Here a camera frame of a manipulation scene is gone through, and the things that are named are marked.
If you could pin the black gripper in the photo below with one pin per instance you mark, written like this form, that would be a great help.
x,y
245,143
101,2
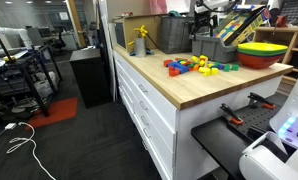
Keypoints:
x,y
205,19

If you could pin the yellow wooden square block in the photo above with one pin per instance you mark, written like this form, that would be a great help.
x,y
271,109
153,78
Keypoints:
x,y
203,58

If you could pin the yellow wooden cylinder block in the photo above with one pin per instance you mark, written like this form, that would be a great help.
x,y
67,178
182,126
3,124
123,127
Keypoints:
x,y
195,59

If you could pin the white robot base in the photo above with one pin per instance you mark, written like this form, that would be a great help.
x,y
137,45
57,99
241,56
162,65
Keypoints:
x,y
274,155

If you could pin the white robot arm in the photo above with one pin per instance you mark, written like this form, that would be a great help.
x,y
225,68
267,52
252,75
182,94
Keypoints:
x,y
214,6

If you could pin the grey plastic bin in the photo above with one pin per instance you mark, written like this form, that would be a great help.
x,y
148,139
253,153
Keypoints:
x,y
213,48

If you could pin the grey fabric basket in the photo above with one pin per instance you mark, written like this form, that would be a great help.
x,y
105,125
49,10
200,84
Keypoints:
x,y
174,35

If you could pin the wooden blocks cardboard box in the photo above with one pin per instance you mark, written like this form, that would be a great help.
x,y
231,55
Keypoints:
x,y
240,23

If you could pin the yellow wooden block front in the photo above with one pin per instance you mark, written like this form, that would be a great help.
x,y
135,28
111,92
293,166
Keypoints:
x,y
214,71

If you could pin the green wooden block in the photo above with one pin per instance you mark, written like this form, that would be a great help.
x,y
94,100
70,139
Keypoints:
x,y
226,68
235,67

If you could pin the blue wooden block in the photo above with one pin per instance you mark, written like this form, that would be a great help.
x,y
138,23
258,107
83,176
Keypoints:
x,y
178,66

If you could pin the yellow plastic bowl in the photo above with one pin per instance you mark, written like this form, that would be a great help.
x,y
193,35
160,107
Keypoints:
x,y
260,46

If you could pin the green wooden block right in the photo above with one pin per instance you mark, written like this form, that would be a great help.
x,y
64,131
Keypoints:
x,y
235,67

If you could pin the red wooden block rear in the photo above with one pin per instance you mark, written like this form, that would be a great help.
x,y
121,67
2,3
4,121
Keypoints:
x,y
167,62

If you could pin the red wooden block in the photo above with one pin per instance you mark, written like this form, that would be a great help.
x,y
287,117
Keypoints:
x,y
167,62
173,72

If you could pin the green plastic bowl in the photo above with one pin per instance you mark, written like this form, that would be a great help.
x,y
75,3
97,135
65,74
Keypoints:
x,y
261,53

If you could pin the red plastic bowl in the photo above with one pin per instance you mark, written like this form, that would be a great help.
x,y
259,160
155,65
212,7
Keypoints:
x,y
258,62

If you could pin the yellow toy figure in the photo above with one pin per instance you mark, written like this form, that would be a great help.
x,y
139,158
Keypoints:
x,y
142,32

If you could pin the silver metal cup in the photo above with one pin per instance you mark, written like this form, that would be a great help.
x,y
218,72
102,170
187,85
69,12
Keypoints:
x,y
140,47

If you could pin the white drawer cabinet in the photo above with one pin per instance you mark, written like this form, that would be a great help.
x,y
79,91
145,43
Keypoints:
x,y
165,109

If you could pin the black orange clamp right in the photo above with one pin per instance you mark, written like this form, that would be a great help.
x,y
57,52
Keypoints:
x,y
253,98

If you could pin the black orange clamp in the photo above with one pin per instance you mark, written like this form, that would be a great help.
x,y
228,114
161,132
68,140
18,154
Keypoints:
x,y
231,115
253,98

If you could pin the wooden shelf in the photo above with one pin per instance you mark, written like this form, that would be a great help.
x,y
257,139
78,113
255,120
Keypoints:
x,y
283,36

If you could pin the black orange clamp left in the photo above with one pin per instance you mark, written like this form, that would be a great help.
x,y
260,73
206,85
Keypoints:
x,y
231,115

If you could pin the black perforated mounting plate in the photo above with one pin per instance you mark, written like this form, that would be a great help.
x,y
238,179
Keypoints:
x,y
255,120

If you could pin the black cabinet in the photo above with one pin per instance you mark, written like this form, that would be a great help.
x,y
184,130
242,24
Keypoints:
x,y
88,68

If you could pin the red floor mat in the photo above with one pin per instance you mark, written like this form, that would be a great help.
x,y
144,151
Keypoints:
x,y
58,111

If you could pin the white power adapter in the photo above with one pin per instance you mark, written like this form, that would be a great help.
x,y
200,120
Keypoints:
x,y
10,126

